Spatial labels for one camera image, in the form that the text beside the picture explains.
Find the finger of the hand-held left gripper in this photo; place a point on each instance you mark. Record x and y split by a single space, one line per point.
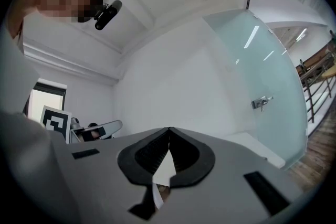
113 127

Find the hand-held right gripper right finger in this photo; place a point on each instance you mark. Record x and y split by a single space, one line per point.
223 191

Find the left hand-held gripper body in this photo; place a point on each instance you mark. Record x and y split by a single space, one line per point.
56 122

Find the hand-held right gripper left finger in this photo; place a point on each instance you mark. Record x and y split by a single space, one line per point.
105 178

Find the window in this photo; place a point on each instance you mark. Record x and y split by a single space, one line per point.
47 98

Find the frosted glass door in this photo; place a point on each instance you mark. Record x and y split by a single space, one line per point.
262 73

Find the dark metal railing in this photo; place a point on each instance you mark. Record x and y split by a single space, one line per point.
317 84

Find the black head-worn camera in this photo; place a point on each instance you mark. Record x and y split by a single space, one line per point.
107 15

